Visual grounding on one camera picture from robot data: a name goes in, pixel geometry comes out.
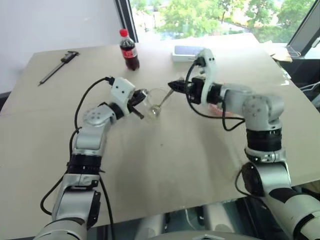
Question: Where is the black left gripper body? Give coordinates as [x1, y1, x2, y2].
[126, 89, 148, 111]

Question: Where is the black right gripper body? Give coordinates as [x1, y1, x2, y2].
[184, 76, 207, 106]

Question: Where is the clear glass mug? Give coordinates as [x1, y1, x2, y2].
[143, 86, 174, 126]

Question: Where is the metal spoon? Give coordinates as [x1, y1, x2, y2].
[152, 89, 175, 111]

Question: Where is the pink bowl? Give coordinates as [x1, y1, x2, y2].
[206, 102, 237, 118]

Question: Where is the white flat box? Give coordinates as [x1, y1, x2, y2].
[170, 45, 206, 63]

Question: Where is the cola bottle with red cap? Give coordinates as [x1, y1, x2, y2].
[118, 28, 140, 72]

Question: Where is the black digital caliper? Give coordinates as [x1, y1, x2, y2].
[37, 50, 81, 87]

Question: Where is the brown cardboard piece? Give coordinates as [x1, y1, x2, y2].
[270, 46, 294, 63]

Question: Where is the grey rounded robot leg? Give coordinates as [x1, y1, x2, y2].
[199, 201, 242, 235]
[136, 213, 167, 240]

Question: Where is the dark monitor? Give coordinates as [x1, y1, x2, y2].
[286, 0, 320, 60]

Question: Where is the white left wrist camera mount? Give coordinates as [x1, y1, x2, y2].
[109, 77, 136, 116]

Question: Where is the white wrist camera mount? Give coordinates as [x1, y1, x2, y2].
[194, 48, 217, 105]
[109, 77, 136, 116]

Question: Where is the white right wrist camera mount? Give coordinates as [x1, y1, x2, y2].
[194, 48, 217, 105]

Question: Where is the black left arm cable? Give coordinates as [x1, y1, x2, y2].
[40, 76, 116, 227]

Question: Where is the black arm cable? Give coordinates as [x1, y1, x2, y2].
[184, 57, 247, 132]
[40, 76, 116, 227]

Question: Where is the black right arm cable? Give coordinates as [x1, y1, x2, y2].
[184, 57, 247, 132]

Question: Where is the black window frame post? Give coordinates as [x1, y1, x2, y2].
[114, 0, 140, 44]

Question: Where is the white cable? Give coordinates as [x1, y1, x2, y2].
[299, 81, 320, 92]

